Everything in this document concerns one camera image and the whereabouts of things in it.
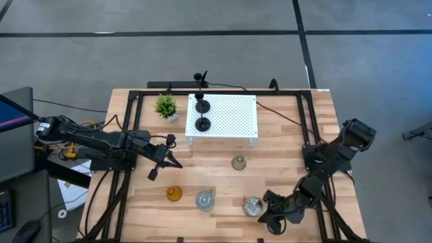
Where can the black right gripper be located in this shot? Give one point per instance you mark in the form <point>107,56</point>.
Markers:
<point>290,209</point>

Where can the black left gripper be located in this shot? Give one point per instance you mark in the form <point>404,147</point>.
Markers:
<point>158,153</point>

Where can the clear glass holder orange tag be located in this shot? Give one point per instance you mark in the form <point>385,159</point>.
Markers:
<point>251,207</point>

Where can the amber glass candle holder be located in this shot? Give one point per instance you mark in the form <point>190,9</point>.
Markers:
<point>174,194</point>

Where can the black metal candlestick holder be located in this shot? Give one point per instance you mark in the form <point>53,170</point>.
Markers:
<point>202,107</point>
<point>202,125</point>

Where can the clear glass candle holder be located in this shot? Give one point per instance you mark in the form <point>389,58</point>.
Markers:
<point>204,202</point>

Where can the smoky olive glass candle holder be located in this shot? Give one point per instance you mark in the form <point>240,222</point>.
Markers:
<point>238,163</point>

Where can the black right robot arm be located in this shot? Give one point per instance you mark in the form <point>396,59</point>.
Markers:
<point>357,133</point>

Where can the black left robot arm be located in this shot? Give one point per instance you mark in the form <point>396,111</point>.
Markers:
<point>101,138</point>

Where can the small green plant white pot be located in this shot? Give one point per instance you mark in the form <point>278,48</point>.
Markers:
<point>166,106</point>

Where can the white perforated metal shelf riser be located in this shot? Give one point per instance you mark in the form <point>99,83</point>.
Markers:
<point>233,116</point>

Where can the white paper sheet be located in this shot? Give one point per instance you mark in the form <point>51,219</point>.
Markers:
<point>72,194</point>

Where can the black stand leg beam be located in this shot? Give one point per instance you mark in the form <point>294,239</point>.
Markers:
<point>64,172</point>

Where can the white tape roll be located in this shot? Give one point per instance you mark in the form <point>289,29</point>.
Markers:
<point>58,213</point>

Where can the black arched clip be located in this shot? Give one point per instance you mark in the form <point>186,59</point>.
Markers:
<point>274,81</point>

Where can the dark desk top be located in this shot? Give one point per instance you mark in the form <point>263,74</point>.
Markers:
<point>30,202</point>

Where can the grey side table top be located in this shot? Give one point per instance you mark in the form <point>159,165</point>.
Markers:
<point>17,152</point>

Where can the black computer mouse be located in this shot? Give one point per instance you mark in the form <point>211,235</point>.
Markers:
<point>26,233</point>

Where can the black stand foot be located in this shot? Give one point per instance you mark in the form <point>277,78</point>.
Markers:
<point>415,134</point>

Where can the dark monitor blue screen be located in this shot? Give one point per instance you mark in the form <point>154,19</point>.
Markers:
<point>13,114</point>

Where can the black keyboard coloured keys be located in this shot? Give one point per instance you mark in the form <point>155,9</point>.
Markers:
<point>5,212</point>

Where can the black aluminium table frame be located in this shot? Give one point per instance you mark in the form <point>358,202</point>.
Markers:
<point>155,92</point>

